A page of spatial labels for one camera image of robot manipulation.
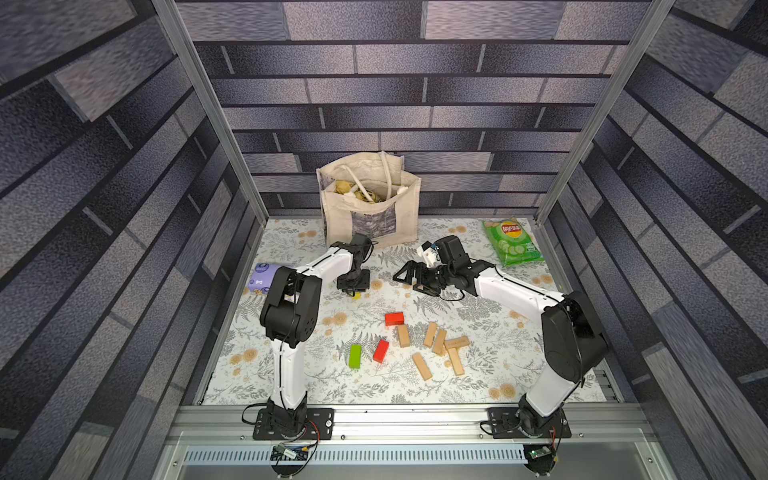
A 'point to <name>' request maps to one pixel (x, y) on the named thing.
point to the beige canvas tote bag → (371, 193)
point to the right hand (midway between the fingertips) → (401, 280)
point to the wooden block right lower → (455, 358)
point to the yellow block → (357, 295)
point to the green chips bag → (512, 242)
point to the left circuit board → (287, 452)
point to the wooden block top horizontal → (458, 342)
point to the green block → (355, 356)
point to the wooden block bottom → (422, 366)
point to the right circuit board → (539, 452)
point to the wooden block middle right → (440, 337)
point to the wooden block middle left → (430, 334)
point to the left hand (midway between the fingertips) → (361, 286)
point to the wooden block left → (403, 334)
